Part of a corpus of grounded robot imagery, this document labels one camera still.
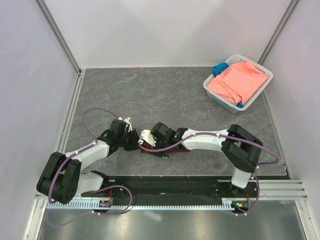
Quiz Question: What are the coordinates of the white slotted cable duct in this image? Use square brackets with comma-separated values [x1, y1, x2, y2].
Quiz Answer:
[45, 198, 249, 211]

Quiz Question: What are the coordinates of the left aluminium frame post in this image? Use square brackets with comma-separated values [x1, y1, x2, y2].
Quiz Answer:
[34, 0, 82, 75]

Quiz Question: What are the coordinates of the right aluminium frame post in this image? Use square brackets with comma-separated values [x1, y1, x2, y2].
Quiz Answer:
[258, 0, 300, 65]

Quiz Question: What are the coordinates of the aluminium frame post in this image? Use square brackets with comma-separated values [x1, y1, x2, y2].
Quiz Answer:
[34, 0, 82, 75]
[258, 0, 300, 65]

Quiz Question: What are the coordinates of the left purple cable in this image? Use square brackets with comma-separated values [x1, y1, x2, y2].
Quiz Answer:
[46, 108, 133, 228]

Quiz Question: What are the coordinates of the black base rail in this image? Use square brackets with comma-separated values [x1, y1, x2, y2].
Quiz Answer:
[81, 174, 261, 201]

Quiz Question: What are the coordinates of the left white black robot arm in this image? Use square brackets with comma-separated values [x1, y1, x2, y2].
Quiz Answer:
[36, 117, 139, 205]

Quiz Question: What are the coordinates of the blue cloth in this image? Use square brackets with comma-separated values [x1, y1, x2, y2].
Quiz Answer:
[211, 62, 229, 78]

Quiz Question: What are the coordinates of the white plastic basket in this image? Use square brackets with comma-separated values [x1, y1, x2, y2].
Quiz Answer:
[203, 54, 273, 113]

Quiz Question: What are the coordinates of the salmon pink cloth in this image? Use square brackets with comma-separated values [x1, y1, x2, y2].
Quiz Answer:
[207, 61, 268, 108]

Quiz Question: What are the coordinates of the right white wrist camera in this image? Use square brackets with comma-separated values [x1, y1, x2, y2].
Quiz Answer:
[138, 129, 157, 147]

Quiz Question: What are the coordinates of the dark red cloth napkin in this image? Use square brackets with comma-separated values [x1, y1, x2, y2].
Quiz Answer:
[140, 143, 190, 154]

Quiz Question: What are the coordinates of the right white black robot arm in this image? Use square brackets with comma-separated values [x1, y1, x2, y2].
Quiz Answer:
[141, 122, 263, 197]

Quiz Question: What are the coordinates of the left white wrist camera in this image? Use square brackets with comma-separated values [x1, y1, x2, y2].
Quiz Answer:
[117, 117, 133, 132]

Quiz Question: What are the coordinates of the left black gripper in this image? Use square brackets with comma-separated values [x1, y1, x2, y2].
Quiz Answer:
[117, 128, 145, 152]

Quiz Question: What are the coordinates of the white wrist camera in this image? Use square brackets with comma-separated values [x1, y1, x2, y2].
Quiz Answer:
[117, 117, 133, 132]
[138, 129, 157, 147]

